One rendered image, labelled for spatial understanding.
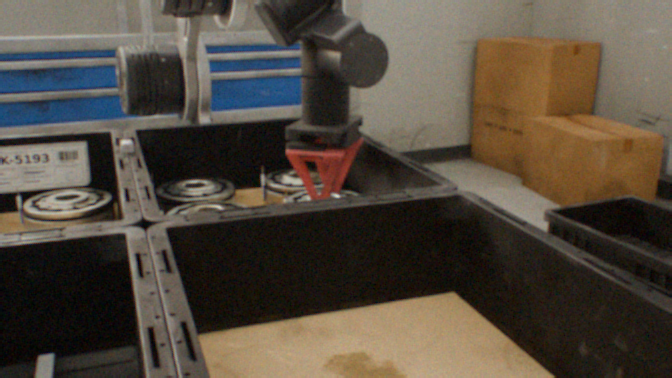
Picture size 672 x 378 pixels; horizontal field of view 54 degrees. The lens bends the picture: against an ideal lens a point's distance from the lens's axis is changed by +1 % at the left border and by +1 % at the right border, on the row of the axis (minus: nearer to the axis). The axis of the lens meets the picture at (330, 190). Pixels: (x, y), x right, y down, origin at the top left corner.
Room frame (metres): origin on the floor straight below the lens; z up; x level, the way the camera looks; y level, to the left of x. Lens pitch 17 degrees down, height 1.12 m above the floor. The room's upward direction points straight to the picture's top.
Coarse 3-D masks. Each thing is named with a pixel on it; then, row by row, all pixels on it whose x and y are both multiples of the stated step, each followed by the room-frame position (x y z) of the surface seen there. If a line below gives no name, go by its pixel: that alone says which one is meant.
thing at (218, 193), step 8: (168, 184) 0.84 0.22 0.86; (176, 184) 0.84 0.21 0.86; (216, 184) 0.84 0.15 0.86; (224, 184) 0.85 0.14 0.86; (232, 184) 0.84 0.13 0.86; (160, 192) 0.80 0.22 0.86; (168, 192) 0.81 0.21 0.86; (176, 192) 0.81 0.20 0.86; (208, 192) 0.81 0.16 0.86; (216, 192) 0.81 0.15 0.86; (224, 192) 0.80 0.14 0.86; (232, 192) 0.82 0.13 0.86; (168, 200) 0.78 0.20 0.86; (176, 200) 0.78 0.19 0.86; (184, 200) 0.78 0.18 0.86; (192, 200) 0.78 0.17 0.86; (200, 200) 0.78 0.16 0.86; (208, 200) 0.78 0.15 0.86; (216, 200) 0.79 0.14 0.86
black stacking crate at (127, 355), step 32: (0, 256) 0.46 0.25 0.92; (32, 256) 0.46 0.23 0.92; (64, 256) 0.47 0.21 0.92; (96, 256) 0.48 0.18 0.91; (128, 256) 0.48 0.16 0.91; (0, 288) 0.46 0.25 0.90; (32, 288) 0.46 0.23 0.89; (64, 288) 0.47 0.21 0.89; (96, 288) 0.48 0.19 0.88; (128, 288) 0.48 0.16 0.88; (0, 320) 0.45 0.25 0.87; (32, 320) 0.46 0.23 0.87; (64, 320) 0.47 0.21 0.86; (96, 320) 0.48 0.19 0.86; (128, 320) 0.48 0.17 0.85; (0, 352) 0.45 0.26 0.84; (32, 352) 0.46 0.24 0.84; (64, 352) 0.47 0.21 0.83; (96, 352) 0.47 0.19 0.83; (128, 352) 0.48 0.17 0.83
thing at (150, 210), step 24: (264, 120) 0.94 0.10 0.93; (288, 120) 0.95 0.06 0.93; (384, 144) 0.78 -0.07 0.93; (144, 168) 0.67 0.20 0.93; (408, 168) 0.69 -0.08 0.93; (144, 192) 0.59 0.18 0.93; (384, 192) 0.59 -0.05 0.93; (408, 192) 0.59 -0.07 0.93; (144, 216) 0.52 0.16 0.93; (168, 216) 0.52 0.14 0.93; (192, 216) 0.52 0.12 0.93; (216, 216) 0.52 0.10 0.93
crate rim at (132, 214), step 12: (60, 132) 0.85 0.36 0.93; (72, 132) 0.85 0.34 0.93; (84, 132) 0.85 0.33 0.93; (96, 132) 0.86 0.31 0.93; (108, 132) 0.86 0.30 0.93; (120, 132) 0.85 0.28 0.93; (120, 144) 0.78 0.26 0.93; (120, 156) 0.73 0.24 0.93; (120, 168) 0.68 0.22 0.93; (120, 180) 0.63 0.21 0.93; (132, 180) 0.63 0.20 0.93; (120, 192) 0.61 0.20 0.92; (132, 192) 0.59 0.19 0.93; (132, 204) 0.55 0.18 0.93; (132, 216) 0.52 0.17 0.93; (48, 228) 0.49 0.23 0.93; (60, 228) 0.49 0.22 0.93; (72, 228) 0.49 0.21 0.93; (84, 228) 0.49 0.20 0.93; (96, 228) 0.49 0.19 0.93
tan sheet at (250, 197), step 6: (240, 192) 0.91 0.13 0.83; (246, 192) 0.91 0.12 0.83; (252, 192) 0.91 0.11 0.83; (258, 192) 0.91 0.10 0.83; (240, 198) 0.88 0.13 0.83; (246, 198) 0.88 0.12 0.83; (252, 198) 0.88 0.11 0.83; (258, 198) 0.88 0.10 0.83; (246, 204) 0.85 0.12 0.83; (252, 204) 0.85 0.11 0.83; (258, 204) 0.85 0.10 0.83; (264, 204) 0.85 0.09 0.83
